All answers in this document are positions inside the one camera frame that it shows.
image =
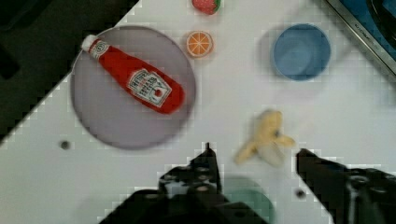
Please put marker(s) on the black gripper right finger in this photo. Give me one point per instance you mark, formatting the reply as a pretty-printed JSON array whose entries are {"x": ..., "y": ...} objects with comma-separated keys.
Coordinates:
[{"x": 350, "y": 195}]

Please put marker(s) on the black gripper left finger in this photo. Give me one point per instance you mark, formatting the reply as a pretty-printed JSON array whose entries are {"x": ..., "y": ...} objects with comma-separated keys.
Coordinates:
[{"x": 182, "y": 181}]

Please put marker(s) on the peeled plush banana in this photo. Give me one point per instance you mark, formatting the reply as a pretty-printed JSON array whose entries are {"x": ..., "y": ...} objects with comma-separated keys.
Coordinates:
[{"x": 267, "y": 141}]

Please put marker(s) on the black steel toaster oven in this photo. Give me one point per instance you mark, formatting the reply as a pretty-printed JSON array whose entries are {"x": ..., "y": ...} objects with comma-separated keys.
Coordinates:
[{"x": 373, "y": 23}]

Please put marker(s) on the red ketchup bottle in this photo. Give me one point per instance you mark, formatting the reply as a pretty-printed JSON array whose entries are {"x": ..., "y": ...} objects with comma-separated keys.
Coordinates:
[{"x": 143, "y": 81}]

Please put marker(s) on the grey round plate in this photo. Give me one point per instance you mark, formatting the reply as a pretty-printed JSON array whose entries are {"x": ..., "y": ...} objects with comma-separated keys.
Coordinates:
[{"x": 113, "y": 116}]

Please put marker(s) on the orange slice toy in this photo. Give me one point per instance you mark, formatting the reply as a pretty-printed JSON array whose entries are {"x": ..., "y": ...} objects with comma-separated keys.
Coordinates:
[{"x": 199, "y": 44}]

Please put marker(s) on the blue bowl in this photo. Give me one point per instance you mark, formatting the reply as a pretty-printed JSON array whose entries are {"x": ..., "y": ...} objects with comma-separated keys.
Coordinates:
[{"x": 301, "y": 52}]

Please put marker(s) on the red strawberry toy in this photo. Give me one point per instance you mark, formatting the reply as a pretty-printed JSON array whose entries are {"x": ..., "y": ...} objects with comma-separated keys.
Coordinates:
[{"x": 209, "y": 7}]

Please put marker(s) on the green cup with handle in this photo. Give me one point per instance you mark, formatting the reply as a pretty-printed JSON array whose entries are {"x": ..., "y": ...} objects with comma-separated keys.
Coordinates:
[{"x": 238, "y": 189}]

